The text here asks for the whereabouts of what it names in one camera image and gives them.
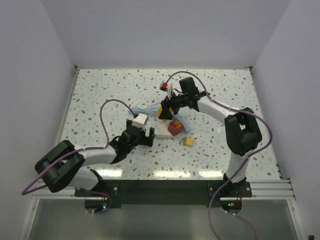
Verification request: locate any light blue cord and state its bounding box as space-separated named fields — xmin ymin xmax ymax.
xmin=127 ymin=104 xmax=162 ymax=117

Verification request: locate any white triangular power strip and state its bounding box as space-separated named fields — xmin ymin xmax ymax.
xmin=154 ymin=121 xmax=182 ymax=139

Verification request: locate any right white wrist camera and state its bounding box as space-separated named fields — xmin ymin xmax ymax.
xmin=160 ymin=81 xmax=174 ymax=99

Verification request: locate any red square plug adapter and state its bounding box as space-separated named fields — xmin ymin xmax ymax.
xmin=167 ymin=119 xmax=184 ymax=137

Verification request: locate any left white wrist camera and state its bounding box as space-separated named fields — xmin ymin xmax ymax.
xmin=132 ymin=113 xmax=149 ymax=131

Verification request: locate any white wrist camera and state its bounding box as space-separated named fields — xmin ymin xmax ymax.
xmin=132 ymin=113 xmax=149 ymax=131
xmin=160 ymin=81 xmax=174 ymax=99

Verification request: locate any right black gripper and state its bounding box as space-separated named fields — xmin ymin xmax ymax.
xmin=159 ymin=89 xmax=189 ymax=121

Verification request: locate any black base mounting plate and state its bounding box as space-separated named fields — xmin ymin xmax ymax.
xmin=74 ymin=179 xmax=253 ymax=210

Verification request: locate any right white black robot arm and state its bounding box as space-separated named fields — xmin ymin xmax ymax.
xmin=157 ymin=77 xmax=262 ymax=197

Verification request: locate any light blue power strip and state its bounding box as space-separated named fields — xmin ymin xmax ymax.
xmin=174 ymin=114 xmax=192 ymax=135

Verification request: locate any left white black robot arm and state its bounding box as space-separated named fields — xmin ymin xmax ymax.
xmin=34 ymin=118 xmax=155 ymax=196

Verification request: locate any yellow cube socket adapter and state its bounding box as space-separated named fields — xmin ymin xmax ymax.
xmin=156 ymin=106 xmax=174 ymax=122

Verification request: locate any aluminium table frame rail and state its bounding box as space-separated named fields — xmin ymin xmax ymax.
xmin=250 ymin=179 xmax=295 ymax=200

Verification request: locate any small yellow plug adapter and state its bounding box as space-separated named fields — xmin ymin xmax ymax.
xmin=182 ymin=136 xmax=194 ymax=147

